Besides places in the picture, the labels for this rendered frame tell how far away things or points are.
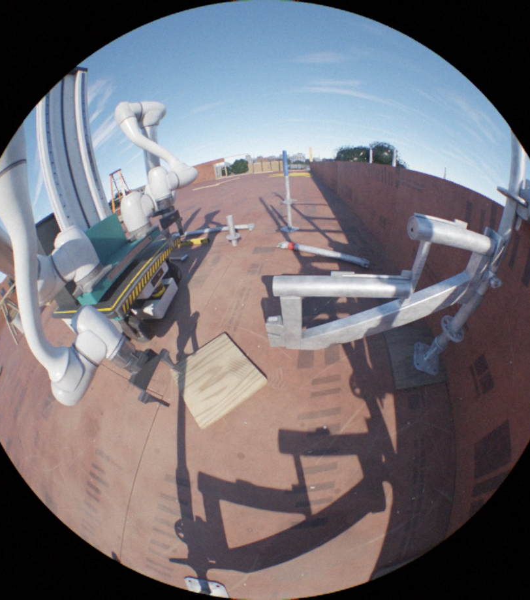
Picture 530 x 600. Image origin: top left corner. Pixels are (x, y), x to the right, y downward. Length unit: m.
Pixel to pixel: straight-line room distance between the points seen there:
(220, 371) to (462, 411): 1.01
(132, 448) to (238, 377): 0.58
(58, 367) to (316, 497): 0.77
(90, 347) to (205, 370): 0.45
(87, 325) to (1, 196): 0.37
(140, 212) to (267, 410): 1.14
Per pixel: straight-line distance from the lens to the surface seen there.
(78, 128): 1.35
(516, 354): 0.76
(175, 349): 0.91
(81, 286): 0.88
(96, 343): 0.54
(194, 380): 0.76
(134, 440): 0.88
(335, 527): 0.74
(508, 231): 0.66
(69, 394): 0.57
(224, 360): 0.75
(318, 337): 0.54
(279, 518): 0.70
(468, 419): 0.90
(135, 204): 1.14
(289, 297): 0.43
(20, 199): 0.45
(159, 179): 0.91
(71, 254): 0.84
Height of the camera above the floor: 0.65
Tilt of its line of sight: 43 degrees down
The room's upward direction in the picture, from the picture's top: 8 degrees counter-clockwise
